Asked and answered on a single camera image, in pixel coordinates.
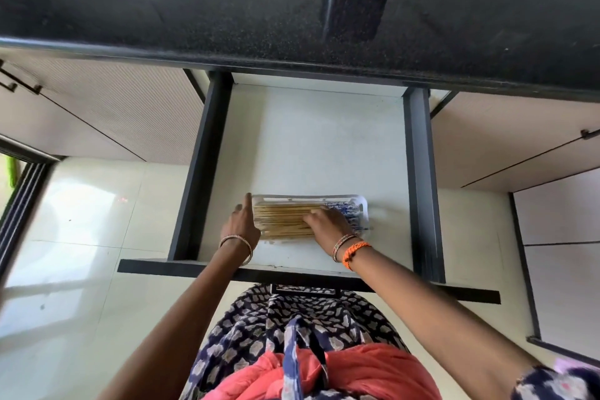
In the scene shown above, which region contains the pink scarf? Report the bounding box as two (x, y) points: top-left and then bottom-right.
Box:
(202, 343), (443, 400)

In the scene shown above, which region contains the pair of metal bangles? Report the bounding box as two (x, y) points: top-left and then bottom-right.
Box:
(331, 233), (360, 263)

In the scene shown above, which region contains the person's left forearm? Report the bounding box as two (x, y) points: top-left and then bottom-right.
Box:
(96, 239), (251, 400)

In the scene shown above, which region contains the black door frame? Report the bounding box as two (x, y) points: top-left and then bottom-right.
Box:
(0, 135), (65, 276)

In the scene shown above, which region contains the person's left hand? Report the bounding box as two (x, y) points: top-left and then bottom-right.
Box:
(220, 192), (261, 248)

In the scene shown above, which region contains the beige textured cabinet door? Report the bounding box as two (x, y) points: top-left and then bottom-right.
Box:
(0, 49), (207, 166)

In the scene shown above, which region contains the beige smooth cabinet door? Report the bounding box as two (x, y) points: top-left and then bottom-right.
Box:
(430, 90), (600, 190)

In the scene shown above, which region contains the black drawer handle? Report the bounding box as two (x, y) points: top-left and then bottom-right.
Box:
(269, 283), (342, 298)

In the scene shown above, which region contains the white drawer with black frame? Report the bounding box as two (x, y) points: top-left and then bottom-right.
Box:
(117, 71), (501, 306)

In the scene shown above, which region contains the clear plastic chopstick tray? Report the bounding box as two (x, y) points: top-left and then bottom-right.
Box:
(251, 194), (370, 241)

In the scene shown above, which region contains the thin metal bangle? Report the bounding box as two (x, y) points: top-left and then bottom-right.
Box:
(218, 234), (254, 267)

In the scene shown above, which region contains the orange thread bracelet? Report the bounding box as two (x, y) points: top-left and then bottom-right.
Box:
(342, 241), (373, 272)

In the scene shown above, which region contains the bundle of wooden chopsticks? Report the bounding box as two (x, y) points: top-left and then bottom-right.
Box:
(253, 202), (329, 239)

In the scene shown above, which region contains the black cabinet handle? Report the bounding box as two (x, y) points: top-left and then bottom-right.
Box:
(0, 60), (43, 95)

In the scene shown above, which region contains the person's right forearm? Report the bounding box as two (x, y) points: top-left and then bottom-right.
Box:
(349, 247), (542, 400)

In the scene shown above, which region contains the navy white patterned dress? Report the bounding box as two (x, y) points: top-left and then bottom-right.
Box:
(180, 283), (600, 400)

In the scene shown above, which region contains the person's right hand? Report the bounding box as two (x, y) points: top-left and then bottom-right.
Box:
(302, 207), (356, 255)

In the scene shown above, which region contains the white cabinet with black edge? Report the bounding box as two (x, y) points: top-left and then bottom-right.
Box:
(508, 167), (600, 368)

